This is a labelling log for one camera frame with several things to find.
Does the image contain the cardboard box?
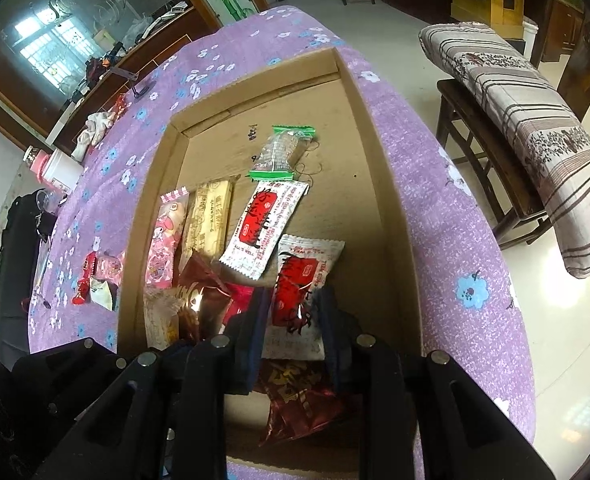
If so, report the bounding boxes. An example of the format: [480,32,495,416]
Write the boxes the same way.
[116,46,423,471]

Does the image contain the wooden chair with striped cushion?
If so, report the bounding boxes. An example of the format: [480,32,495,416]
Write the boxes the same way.
[419,21,590,280]

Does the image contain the dark wooden chair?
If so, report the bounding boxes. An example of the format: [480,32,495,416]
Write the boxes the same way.
[435,79,556,251]

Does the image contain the clear beige snack packet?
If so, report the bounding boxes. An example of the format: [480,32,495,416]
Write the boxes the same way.
[142,287,181,352]

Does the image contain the white cloth bundle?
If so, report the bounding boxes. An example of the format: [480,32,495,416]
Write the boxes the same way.
[72,110,121,163]

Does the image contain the white dark-print snack packet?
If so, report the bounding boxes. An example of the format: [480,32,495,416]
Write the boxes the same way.
[89,280,120,311]

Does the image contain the wooden mirror cabinet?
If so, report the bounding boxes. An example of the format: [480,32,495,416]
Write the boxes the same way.
[0,0,271,156]

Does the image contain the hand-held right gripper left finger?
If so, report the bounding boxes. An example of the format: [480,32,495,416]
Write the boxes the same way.
[34,286,272,480]

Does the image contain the black bag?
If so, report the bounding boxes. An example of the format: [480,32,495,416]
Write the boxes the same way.
[0,189,58,320]

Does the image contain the dark red gold-print snack packet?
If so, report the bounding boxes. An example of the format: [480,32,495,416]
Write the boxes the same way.
[257,357,362,448]

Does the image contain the black phone stand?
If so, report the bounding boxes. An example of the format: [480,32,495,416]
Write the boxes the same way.
[109,67,158,98]

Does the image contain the white red snack packet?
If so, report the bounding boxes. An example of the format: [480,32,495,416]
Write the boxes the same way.
[262,234,346,362]
[219,180,310,281]

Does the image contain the pink cartoon snack packet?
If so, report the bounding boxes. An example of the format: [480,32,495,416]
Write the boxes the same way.
[145,187,191,291]

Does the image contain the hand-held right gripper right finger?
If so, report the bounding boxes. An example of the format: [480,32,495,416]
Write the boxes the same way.
[319,287,556,480]

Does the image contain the clear green-edged snack packet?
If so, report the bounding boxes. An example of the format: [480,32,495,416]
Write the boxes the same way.
[247,125,317,182]

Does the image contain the white plastic jar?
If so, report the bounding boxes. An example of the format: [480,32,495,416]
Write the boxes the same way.
[45,152,83,196]

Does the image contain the beige wafer snack packet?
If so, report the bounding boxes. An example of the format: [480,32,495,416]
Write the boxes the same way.
[180,175,241,267]

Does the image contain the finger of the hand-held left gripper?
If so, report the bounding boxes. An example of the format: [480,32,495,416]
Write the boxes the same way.
[12,338,130,402]

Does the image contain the purple floral tablecloth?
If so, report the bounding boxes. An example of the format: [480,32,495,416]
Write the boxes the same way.
[28,5,538,480]

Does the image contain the small pink snack packet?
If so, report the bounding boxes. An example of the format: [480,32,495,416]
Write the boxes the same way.
[96,254,126,281]

